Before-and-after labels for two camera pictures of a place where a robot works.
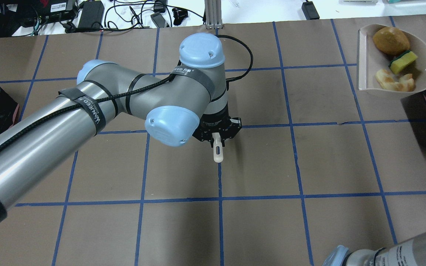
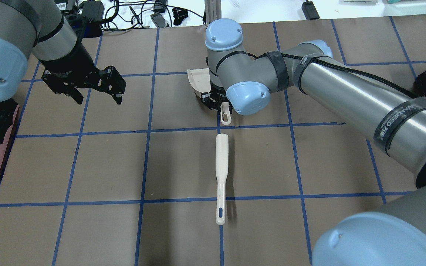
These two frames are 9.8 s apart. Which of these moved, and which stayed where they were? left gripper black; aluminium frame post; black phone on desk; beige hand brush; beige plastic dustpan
Moved: beige hand brush; beige plastic dustpan; left gripper black
Stayed: aluminium frame post; black phone on desk
